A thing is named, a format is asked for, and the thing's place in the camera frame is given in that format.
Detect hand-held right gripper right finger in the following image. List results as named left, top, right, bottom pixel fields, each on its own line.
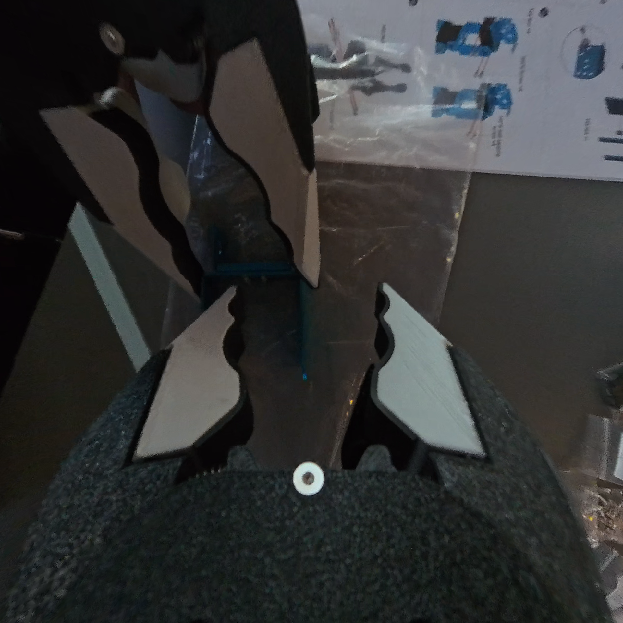
left=370, top=282, right=489, bottom=459

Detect clear plastic bag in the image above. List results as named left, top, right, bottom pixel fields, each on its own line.
left=161, top=29, right=480, bottom=468

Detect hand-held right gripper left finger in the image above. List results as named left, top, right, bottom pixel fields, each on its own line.
left=130, top=285, right=246, bottom=462

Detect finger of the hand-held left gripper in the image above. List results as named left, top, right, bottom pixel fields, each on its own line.
left=207, top=38, right=322, bottom=291
left=39, top=106, right=204, bottom=299

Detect white assembly instruction booklet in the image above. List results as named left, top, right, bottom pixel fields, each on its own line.
left=297, top=0, right=623, bottom=182

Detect pile of small screw bags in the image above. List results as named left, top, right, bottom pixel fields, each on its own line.
left=567, top=362, right=623, bottom=585

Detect blue metal bracket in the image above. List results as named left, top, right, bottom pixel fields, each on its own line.
left=200, top=226, right=317, bottom=383

